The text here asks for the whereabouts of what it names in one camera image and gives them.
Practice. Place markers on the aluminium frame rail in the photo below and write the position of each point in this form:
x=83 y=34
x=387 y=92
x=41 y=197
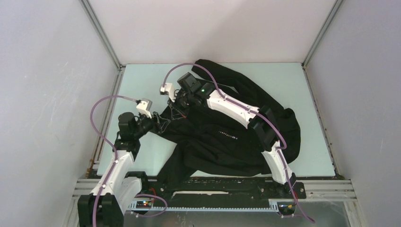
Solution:
x=317 y=190

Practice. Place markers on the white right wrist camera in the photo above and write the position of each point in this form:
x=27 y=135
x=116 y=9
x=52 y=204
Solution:
x=168 y=89

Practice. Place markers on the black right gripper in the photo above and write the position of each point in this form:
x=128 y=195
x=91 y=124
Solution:
x=176 y=113

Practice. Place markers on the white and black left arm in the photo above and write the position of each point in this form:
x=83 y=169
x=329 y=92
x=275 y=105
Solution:
x=108 y=201

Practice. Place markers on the black jacket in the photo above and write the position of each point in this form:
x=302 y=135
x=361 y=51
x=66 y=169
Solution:
x=214 y=143

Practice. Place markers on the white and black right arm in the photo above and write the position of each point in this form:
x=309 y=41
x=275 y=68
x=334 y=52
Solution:
x=257 y=120

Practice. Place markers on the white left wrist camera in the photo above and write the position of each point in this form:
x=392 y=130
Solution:
x=143 y=107

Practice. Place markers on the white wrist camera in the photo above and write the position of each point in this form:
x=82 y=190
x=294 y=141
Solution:
x=168 y=89
x=143 y=107

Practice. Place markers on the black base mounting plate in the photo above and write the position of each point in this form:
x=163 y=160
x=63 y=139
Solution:
x=219 y=193

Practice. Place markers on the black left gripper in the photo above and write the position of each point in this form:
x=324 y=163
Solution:
x=160 y=127

